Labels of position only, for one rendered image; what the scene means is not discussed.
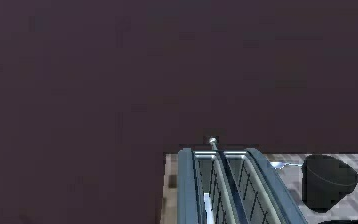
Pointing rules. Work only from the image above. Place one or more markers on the black cup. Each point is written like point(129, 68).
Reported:
point(327, 183)

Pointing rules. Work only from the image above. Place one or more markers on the grey metal toaster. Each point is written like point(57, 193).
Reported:
point(187, 186)

